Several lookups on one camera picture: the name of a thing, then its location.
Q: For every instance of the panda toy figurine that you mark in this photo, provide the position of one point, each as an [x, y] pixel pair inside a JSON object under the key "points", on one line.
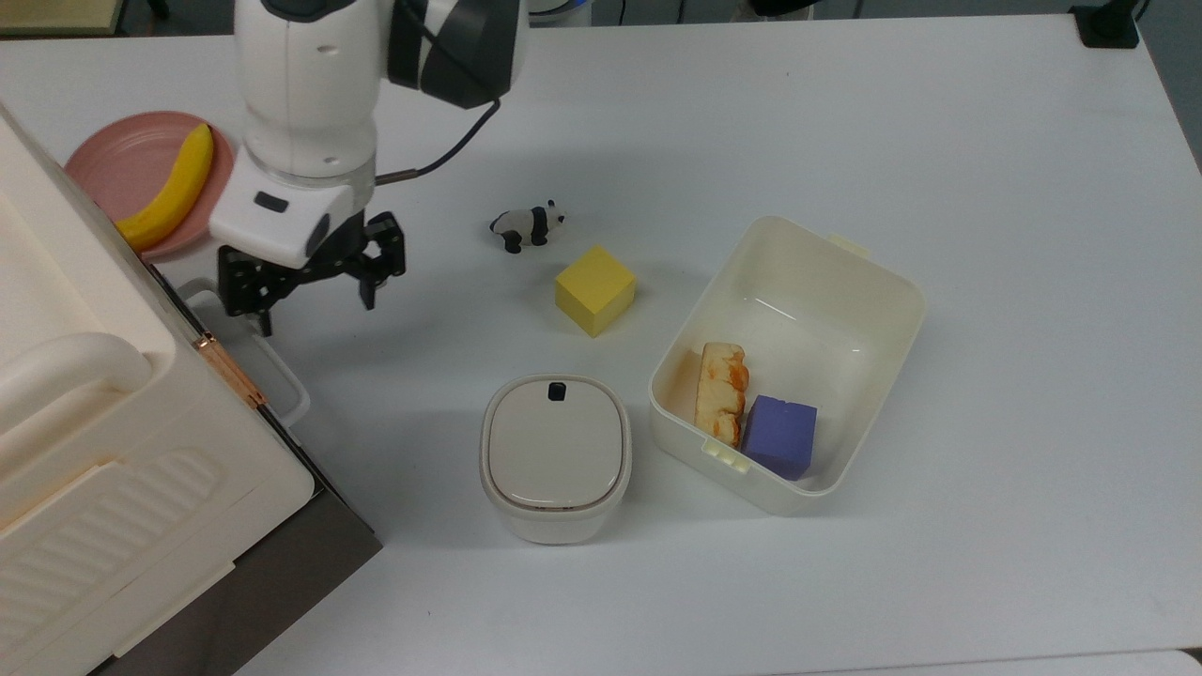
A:
{"points": [[526, 225]]}

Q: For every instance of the wooden board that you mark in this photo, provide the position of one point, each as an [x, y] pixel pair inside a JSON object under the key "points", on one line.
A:
{"points": [[56, 14]]}

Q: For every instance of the yellow foam cube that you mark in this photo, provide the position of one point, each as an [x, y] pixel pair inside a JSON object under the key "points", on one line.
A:
{"points": [[593, 286]]}

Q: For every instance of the purple foam cube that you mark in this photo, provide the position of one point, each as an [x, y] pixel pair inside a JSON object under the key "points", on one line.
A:
{"points": [[779, 432]]}

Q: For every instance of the beige lidded trash can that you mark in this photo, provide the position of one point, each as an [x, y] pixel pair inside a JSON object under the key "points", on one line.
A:
{"points": [[554, 441]]}

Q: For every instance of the toy bread piece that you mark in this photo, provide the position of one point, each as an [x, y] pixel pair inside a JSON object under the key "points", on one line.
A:
{"points": [[720, 390]]}

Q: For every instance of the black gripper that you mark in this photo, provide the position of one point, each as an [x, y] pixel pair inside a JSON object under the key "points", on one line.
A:
{"points": [[282, 279]]}

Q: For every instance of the black table clamp mount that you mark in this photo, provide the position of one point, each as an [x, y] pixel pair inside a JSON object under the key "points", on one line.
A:
{"points": [[1108, 28]]}

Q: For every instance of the yellow toy banana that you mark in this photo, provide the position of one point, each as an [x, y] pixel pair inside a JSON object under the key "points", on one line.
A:
{"points": [[178, 188]]}

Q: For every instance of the dark wood drawer cabinet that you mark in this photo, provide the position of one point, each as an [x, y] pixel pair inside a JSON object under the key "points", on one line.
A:
{"points": [[282, 573]]}

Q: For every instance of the cream open plastic bin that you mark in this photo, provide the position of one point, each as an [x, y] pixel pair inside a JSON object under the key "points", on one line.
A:
{"points": [[798, 282]]}

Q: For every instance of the pink plate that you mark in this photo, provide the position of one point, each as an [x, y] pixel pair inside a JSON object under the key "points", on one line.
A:
{"points": [[122, 164]]}

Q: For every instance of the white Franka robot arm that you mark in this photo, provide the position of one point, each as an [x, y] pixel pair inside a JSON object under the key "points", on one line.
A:
{"points": [[310, 84]]}

